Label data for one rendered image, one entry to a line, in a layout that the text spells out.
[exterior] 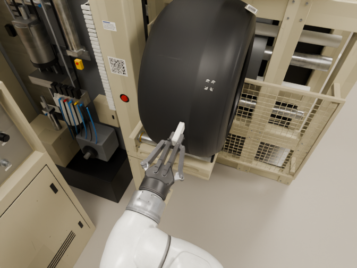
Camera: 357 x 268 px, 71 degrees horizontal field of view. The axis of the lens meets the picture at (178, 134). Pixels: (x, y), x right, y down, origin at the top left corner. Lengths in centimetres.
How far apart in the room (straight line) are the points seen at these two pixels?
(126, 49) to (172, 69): 28
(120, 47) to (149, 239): 66
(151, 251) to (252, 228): 143
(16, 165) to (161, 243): 79
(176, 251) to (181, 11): 65
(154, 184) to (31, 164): 71
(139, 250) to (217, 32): 59
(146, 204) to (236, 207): 144
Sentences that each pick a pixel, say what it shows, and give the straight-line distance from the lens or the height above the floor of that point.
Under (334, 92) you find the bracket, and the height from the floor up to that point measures 98.
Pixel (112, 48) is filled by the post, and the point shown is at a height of 130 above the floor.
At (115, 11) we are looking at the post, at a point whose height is 143.
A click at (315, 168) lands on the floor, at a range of 243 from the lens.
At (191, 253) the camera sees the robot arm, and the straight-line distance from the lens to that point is 63.
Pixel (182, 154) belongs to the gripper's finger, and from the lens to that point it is 70.
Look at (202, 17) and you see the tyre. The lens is 80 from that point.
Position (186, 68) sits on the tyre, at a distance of 73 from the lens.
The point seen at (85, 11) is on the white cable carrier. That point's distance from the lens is 101.
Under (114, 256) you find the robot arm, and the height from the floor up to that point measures 121.
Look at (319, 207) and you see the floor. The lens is 223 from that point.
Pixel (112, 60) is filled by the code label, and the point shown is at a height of 124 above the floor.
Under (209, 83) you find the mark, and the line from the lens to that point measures 71.
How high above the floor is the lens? 178
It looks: 48 degrees down
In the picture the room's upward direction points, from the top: straight up
